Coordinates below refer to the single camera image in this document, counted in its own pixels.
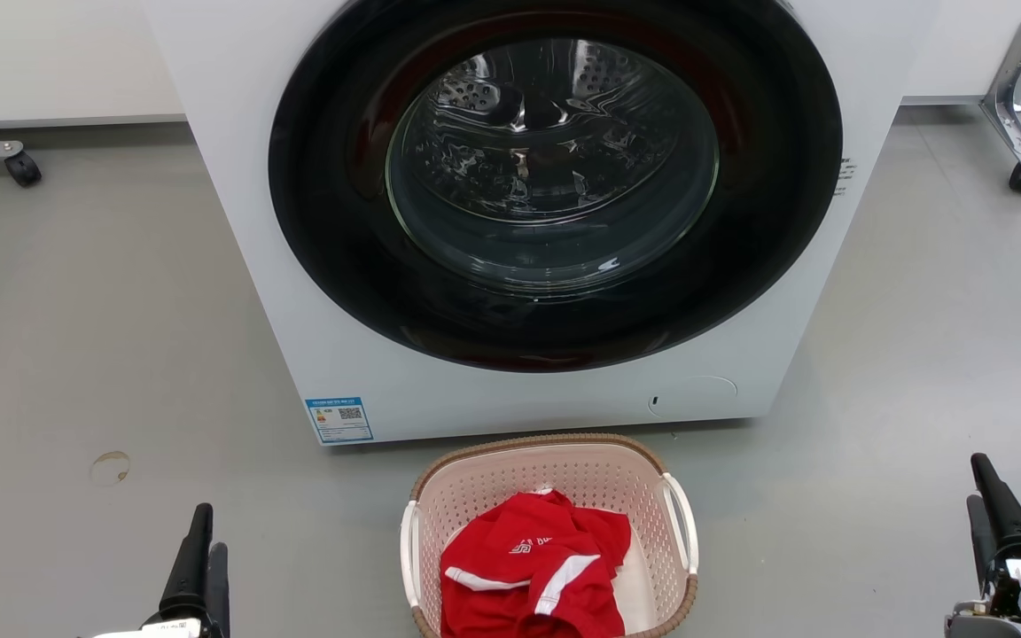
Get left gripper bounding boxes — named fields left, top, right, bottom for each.
left=90, top=503, right=231, bottom=638

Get beige perforated laundry basket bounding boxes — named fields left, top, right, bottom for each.
left=400, top=433, right=699, bottom=638

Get blue energy label sticker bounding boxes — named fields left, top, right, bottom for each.
left=305, top=397, right=375, bottom=445

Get red garment with white stripes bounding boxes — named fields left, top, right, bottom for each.
left=440, top=489, right=632, bottom=638

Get round white filter cover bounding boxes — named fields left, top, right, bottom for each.
left=648, top=376, right=738, bottom=419

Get white cloth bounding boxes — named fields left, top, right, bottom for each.
left=612, top=541, right=659, bottom=635

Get round black washer door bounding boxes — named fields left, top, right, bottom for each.
left=268, top=0, right=844, bottom=373

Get white front-load washing machine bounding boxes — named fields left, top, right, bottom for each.
left=143, top=0, right=941, bottom=447

